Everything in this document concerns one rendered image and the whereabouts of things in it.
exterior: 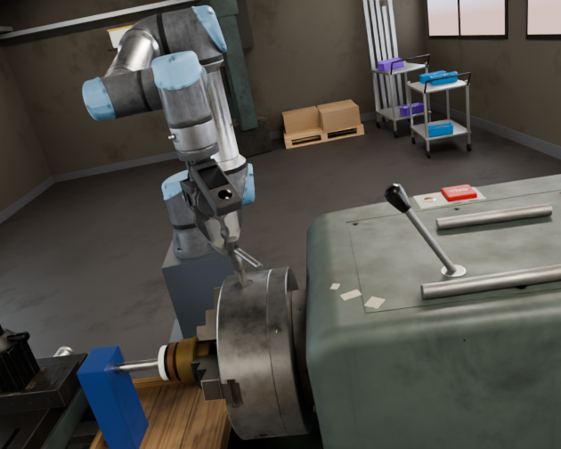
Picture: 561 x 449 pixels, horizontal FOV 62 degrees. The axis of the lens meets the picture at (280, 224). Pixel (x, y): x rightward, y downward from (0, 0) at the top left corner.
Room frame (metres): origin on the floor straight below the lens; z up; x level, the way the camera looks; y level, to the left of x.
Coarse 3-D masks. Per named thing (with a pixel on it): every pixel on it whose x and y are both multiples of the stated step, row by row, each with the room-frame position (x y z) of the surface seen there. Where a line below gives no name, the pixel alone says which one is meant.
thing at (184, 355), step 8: (168, 344) 0.81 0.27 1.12; (176, 344) 0.81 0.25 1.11; (184, 344) 0.79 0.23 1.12; (192, 344) 0.78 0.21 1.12; (200, 344) 0.79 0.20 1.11; (208, 344) 0.79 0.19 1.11; (168, 352) 0.78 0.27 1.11; (176, 352) 0.78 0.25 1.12; (184, 352) 0.77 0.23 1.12; (192, 352) 0.76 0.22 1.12; (200, 352) 0.77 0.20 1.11; (208, 352) 0.77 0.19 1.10; (216, 352) 0.81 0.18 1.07; (168, 360) 0.77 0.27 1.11; (176, 360) 0.76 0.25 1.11; (184, 360) 0.76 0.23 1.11; (168, 368) 0.76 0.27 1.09; (176, 368) 0.76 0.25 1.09; (184, 368) 0.75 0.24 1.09; (168, 376) 0.76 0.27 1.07; (176, 376) 0.76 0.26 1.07; (184, 376) 0.75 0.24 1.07; (192, 376) 0.75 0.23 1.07
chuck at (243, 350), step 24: (264, 288) 0.74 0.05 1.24; (240, 312) 0.70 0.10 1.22; (264, 312) 0.69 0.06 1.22; (216, 336) 0.68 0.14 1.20; (240, 336) 0.67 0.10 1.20; (264, 336) 0.66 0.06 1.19; (240, 360) 0.65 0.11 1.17; (264, 360) 0.64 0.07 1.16; (240, 384) 0.63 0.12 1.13; (264, 384) 0.62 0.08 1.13; (240, 408) 0.62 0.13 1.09; (264, 408) 0.62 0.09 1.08; (240, 432) 0.63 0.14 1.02; (264, 432) 0.63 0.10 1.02; (288, 432) 0.64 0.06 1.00
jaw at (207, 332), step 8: (216, 288) 0.86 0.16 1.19; (216, 296) 0.85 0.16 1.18; (216, 304) 0.84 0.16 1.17; (208, 312) 0.83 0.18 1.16; (216, 312) 0.83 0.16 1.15; (208, 320) 0.82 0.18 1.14; (200, 328) 0.82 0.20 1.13; (208, 328) 0.81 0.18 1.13; (200, 336) 0.80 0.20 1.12; (208, 336) 0.80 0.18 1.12
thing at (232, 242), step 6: (228, 240) 0.76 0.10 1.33; (234, 240) 0.76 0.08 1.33; (228, 246) 0.76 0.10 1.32; (234, 246) 0.76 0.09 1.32; (234, 258) 0.76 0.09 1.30; (240, 258) 0.76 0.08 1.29; (234, 264) 0.76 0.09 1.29; (240, 264) 0.76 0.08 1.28; (234, 270) 0.76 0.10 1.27; (240, 270) 0.76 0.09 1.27; (240, 276) 0.76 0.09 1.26; (240, 282) 0.76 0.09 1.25; (246, 282) 0.77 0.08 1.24
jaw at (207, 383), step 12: (192, 360) 0.75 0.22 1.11; (204, 360) 0.74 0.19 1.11; (216, 360) 0.73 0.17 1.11; (192, 372) 0.73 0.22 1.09; (204, 372) 0.70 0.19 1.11; (216, 372) 0.68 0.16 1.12; (204, 384) 0.66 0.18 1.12; (216, 384) 0.65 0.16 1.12; (228, 384) 0.64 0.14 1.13; (204, 396) 0.65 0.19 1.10; (216, 396) 0.65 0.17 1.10; (228, 396) 0.63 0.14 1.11; (240, 396) 0.63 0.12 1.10
